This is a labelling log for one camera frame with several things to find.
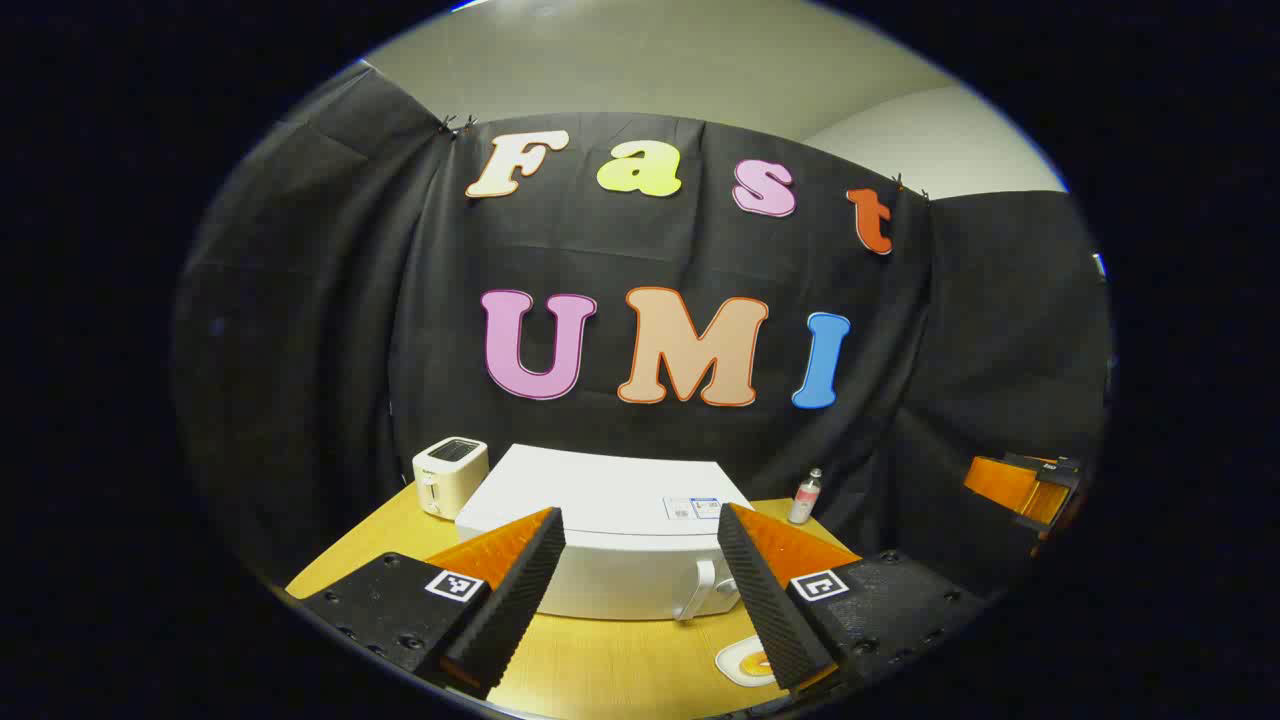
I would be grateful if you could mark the white toaster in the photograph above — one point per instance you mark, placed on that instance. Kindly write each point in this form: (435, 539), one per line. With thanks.
(450, 480)

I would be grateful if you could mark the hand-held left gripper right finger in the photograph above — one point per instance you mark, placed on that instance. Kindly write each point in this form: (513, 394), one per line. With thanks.
(765, 610)

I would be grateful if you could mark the black backdrop cloth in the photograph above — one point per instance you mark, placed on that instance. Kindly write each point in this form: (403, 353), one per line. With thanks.
(350, 300)

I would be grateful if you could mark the clear bottle with pink label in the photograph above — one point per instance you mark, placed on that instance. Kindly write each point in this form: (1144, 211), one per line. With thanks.
(804, 500)

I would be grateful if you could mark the white microwave oven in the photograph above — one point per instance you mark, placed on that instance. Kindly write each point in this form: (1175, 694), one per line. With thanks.
(600, 490)

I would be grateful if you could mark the black cloth clip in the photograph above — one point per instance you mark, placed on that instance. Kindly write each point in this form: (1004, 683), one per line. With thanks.
(457, 125)
(908, 186)

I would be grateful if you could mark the round golden bread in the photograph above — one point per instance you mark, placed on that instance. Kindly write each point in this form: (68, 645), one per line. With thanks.
(749, 665)

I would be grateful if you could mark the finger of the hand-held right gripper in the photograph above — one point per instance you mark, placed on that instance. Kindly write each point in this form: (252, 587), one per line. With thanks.
(1045, 503)
(1000, 483)

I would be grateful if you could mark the white plate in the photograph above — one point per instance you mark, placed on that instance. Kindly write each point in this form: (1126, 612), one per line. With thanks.
(728, 660)

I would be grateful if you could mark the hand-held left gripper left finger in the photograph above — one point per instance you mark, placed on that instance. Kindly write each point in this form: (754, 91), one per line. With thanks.
(520, 600)

